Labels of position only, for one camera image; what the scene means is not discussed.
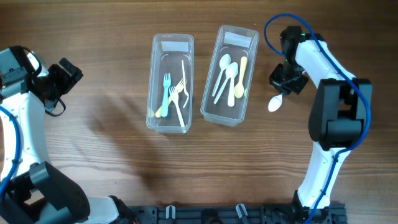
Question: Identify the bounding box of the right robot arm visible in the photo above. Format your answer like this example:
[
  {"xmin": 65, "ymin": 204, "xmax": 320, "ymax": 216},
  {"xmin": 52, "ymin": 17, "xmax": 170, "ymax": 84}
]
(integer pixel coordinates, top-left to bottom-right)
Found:
[{"xmin": 268, "ymin": 26, "xmax": 373, "ymax": 218}]

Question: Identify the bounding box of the left clear plastic container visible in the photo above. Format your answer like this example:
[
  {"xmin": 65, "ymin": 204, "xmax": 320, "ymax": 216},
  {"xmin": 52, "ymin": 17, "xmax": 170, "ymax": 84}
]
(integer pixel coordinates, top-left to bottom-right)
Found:
[{"xmin": 146, "ymin": 34, "xmax": 194, "ymax": 134}]

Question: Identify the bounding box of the yellow plastic fork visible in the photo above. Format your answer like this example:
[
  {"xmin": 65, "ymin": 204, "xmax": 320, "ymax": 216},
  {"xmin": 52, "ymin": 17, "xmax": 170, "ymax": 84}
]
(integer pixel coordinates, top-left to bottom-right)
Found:
[{"xmin": 155, "ymin": 79, "xmax": 187, "ymax": 118}]

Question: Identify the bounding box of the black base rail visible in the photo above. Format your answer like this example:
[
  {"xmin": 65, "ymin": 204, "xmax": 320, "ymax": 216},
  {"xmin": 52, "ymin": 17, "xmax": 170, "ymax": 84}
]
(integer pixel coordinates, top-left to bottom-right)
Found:
[{"xmin": 124, "ymin": 203, "xmax": 348, "ymax": 224}]

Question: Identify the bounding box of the right clear plastic container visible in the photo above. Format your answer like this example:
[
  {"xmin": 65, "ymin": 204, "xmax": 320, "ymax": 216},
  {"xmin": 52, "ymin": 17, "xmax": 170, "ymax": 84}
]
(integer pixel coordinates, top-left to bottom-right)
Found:
[{"xmin": 200, "ymin": 25, "xmax": 259, "ymax": 126}]

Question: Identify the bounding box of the yellow plastic spoon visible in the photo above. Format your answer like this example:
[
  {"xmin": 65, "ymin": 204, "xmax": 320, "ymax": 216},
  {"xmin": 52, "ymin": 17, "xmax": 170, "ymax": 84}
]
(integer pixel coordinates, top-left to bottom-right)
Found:
[{"xmin": 234, "ymin": 56, "xmax": 248, "ymax": 98}]

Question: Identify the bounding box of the left blue cable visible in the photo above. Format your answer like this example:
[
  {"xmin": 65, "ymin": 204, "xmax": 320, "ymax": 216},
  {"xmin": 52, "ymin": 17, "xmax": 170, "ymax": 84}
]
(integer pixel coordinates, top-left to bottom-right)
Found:
[{"xmin": 0, "ymin": 105, "xmax": 22, "ymax": 200}]

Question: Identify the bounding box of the clear plastic container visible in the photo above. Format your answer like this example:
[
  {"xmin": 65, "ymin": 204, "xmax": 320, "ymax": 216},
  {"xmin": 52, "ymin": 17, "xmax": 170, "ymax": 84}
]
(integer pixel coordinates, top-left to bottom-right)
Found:
[
  {"xmin": 146, "ymin": 34, "xmax": 194, "ymax": 134},
  {"xmin": 200, "ymin": 25, "xmax": 259, "ymax": 126}
]

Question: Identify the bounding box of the white spoon handle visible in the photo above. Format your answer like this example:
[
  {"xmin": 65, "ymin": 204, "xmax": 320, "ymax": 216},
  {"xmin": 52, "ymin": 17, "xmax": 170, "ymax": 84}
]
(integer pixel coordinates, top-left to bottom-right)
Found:
[{"xmin": 267, "ymin": 94, "xmax": 283, "ymax": 112}]

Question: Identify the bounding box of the white plastic spoon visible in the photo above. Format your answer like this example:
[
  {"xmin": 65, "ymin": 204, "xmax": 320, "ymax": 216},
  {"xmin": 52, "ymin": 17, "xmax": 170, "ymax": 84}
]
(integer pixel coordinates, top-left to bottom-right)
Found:
[
  {"xmin": 213, "ymin": 62, "xmax": 238, "ymax": 107},
  {"xmin": 226, "ymin": 62, "xmax": 238, "ymax": 107},
  {"xmin": 212, "ymin": 54, "xmax": 231, "ymax": 96}
]

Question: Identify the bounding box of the right blue cable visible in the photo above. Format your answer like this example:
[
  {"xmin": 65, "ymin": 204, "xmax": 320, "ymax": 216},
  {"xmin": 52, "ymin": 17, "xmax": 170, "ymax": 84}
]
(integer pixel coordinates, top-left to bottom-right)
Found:
[{"xmin": 264, "ymin": 13, "xmax": 373, "ymax": 224}]

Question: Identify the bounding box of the blue cable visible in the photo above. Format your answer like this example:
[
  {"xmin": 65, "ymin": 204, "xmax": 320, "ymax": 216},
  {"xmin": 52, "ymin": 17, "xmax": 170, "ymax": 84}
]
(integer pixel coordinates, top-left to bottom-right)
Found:
[
  {"xmin": 0, "ymin": 105, "xmax": 22, "ymax": 200},
  {"xmin": 264, "ymin": 13, "xmax": 373, "ymax": 224}
]

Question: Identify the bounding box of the pale blue plastic fork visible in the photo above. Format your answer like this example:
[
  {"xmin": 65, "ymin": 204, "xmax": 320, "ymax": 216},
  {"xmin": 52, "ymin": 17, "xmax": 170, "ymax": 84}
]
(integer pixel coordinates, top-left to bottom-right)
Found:
[{"xmin": 161, "ymin": 73, "xmax": 171, "ymax": 117}]

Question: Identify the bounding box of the thin white plastic fork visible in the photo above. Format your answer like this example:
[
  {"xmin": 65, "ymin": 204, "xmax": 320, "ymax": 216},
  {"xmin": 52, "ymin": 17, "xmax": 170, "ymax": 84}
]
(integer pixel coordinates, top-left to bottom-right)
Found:
[{"xmin": 182, "ymin": 60, "xmax": 190, "ymax": 108}]

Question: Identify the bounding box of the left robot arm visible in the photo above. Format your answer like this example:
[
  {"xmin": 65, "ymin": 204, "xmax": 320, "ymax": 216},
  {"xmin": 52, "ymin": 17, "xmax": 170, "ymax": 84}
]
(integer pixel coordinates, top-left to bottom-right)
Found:
[{"xmin": 1, "ymin": 45, "xmax": 139, "ymax": 223}]

